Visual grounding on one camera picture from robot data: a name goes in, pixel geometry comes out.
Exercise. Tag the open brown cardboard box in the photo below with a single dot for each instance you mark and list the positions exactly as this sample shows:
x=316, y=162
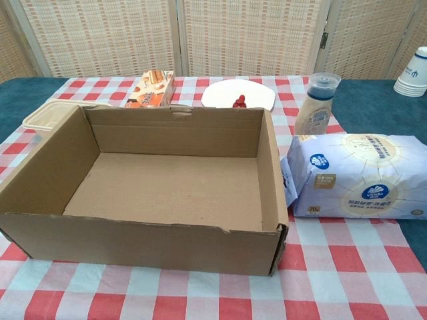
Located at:
x=166, y=186

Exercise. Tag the orange biscuit box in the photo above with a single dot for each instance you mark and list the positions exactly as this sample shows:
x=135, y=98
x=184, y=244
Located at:
x=153, y=90

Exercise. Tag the small red bottle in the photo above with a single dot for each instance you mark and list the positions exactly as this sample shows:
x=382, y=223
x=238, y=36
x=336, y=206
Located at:
x=240, y=102

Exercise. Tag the round white plate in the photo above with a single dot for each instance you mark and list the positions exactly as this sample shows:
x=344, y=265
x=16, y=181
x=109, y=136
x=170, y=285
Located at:
x=223, y=93

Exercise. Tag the clear plastic cup jar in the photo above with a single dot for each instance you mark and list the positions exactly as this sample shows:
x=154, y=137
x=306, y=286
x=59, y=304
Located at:
x=317, y=113

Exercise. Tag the red white checkered tablecloth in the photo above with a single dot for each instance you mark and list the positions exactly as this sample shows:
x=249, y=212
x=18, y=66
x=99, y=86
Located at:
x=333, y=266

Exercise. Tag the metal screen hinge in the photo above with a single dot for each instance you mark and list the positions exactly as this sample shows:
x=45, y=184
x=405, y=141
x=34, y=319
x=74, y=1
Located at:
x=325, y=39

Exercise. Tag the woven folding screen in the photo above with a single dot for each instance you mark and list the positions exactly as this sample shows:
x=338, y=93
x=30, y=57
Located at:
x=100, y=33

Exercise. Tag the beige plastic food container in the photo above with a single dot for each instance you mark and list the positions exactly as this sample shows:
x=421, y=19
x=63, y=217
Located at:
x=41, y=116

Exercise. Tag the white paper cup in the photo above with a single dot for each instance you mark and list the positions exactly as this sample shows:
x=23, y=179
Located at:
x=413, y=73

